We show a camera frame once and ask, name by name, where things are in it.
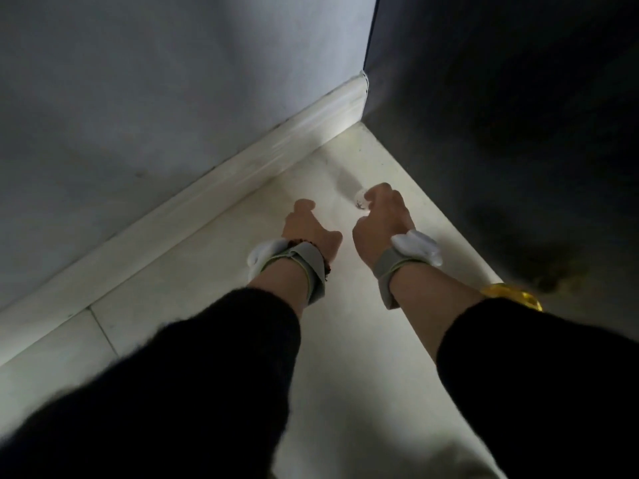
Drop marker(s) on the person's left hand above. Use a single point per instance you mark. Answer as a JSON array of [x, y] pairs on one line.
[[307, 229]]

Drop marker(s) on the person's right hand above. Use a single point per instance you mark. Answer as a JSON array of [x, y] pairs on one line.
[[382, 226]]

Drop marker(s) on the person's left forearm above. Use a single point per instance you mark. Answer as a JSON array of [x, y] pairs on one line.
[[189, 384]]

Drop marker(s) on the small white object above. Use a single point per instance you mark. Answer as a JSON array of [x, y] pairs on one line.
[[360, 198]]

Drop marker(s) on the person's right thumb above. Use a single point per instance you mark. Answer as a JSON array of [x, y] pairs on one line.
[[360, 224]]

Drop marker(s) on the yellow round container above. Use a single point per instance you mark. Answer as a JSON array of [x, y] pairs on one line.
[[514, 294]]

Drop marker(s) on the person's right forearm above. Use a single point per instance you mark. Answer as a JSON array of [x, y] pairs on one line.
[[524, 384]]

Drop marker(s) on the white baseboard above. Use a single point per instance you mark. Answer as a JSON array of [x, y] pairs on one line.
[[199, 194]]

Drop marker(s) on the person's left thumb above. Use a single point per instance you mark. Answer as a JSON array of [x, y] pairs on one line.
[[334, 240]]

